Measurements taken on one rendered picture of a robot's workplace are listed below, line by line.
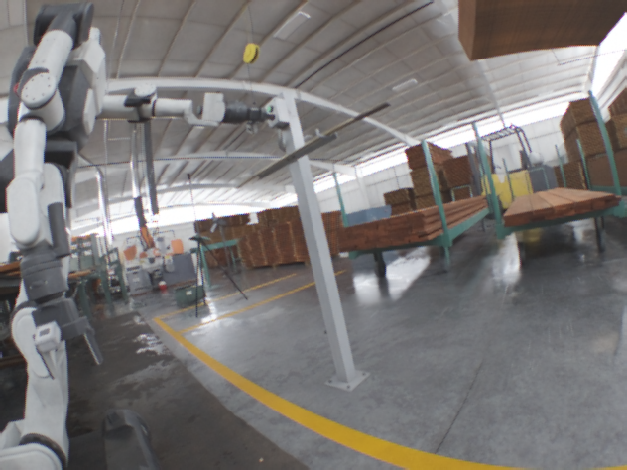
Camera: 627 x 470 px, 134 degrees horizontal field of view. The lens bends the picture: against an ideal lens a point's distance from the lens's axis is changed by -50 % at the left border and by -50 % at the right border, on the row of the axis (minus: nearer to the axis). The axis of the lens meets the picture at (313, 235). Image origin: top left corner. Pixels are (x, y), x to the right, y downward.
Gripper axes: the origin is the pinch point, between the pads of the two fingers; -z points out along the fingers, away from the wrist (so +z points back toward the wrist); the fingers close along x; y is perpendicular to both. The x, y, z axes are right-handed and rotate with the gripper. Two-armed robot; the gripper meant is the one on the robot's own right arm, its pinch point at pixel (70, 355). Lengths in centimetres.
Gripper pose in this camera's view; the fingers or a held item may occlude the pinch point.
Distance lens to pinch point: 56.2
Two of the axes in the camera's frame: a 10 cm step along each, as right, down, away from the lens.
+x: 7.6, -2.6, 5.9
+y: -5.8, 1.4, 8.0
